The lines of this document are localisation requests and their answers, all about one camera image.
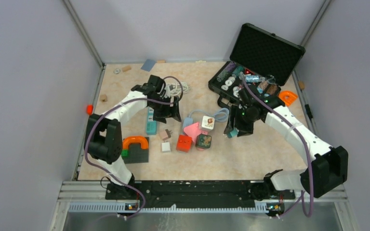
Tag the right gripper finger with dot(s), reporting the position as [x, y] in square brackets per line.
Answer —
[231, 119]
[244, 128]

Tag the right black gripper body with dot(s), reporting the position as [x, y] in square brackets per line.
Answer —
[243, 113]

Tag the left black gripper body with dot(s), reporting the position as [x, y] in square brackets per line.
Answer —
[164, 103]

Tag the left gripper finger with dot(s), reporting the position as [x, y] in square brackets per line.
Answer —
[176, 112]
[161, 115]

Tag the teal small plug adapter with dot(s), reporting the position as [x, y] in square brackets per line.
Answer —
[232, 134]

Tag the white cube socket adapter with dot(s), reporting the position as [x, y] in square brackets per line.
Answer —
[207, 123]

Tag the pink triangular power strip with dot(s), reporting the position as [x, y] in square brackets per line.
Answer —
[193, 131]

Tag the red cube socket adapter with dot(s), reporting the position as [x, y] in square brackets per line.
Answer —
[184, 143]

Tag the dark green cube adapter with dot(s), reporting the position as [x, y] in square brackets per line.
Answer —
[203, 141]

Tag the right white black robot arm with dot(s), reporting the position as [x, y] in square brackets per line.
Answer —
[326, 166]

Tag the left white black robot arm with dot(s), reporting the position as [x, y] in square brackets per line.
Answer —
[103, 144]

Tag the pink brown charger plug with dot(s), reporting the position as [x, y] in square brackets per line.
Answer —
[165, 134]

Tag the teal power strip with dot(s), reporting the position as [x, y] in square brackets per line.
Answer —
[151, 124]

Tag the grey blue card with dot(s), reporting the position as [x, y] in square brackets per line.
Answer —
[148, 65]

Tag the small white charger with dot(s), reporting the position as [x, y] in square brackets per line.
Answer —
[166, 147]

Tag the orange arch block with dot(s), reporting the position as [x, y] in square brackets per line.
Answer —
[135, 140]

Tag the wooden block top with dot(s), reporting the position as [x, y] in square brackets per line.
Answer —
[126, 68]

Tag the wooden block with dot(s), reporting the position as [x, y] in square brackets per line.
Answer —
[126, 68]
[301, 85]
[103, 98]

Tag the metal washer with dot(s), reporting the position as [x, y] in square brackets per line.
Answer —
[117, 71]

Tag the orange arch toy right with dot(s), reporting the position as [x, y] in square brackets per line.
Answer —
[288, 97]

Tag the dark grey building baseplate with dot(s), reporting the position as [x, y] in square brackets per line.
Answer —
[136, 154]

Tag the wooden block left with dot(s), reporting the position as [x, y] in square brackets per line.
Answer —
[103, 98]

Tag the green small brick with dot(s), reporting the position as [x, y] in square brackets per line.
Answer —
[124, 152]

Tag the black open case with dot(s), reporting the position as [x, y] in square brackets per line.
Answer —
[262, 53]

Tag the wooden block right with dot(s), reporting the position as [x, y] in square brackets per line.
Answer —
[301, 85]

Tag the red orange clip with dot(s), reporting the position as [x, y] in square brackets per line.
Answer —
[89, 109]

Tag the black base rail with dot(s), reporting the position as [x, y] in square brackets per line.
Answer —
[197, 193]

